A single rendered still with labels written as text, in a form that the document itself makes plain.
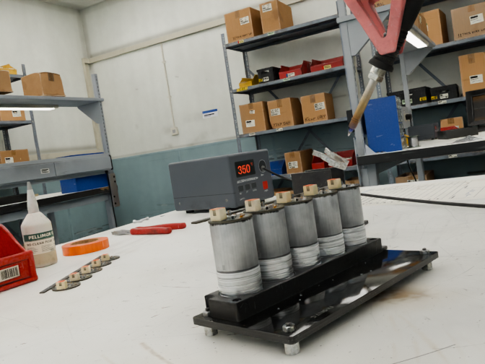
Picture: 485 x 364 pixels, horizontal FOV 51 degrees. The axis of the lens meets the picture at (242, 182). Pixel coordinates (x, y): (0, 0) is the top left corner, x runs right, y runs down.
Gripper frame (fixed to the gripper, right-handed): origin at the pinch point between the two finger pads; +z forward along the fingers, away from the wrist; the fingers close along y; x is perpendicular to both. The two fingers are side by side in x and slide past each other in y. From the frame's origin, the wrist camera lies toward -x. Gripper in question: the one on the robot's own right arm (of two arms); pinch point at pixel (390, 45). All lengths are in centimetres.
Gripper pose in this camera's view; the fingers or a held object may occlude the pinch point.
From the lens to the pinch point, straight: 51.7
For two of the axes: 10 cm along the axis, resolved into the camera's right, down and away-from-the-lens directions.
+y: -5.5, 1.4, -8.3
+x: 8.2, -1.1, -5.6
